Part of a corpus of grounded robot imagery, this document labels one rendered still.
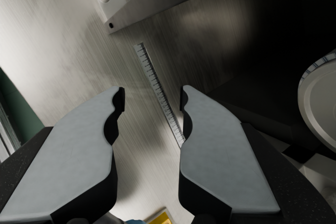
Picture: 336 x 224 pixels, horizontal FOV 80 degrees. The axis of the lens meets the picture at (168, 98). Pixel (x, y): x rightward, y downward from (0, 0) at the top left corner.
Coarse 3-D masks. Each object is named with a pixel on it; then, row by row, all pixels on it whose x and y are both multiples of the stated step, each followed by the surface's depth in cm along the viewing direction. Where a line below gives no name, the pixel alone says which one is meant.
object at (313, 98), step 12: (312, 72) 20; (324, 72) 19; (300, 84) 22; (312, 84) 21; (324, 84) 20; (300, 96) 23; (312, 96) 22; (324, 96) 21; (300, 108) 24; (312, 108) 23; (324, 108) 22; (312, 120) 23; (324, 120) 22; (312, 132) 24; (324, 132) 23; (324, 144) 23
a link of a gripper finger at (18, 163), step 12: (48, 132) 8; (24, 144) 7; (36, 144) 7; (12, 156) 7; (24, 156) 7; (0, 168) 6; (12, 168) 6; (24, 168) 6; (0, 180) 6; (12, 180) 6; (0, 192) 6; (12, 192) 6; (0, 204) 5
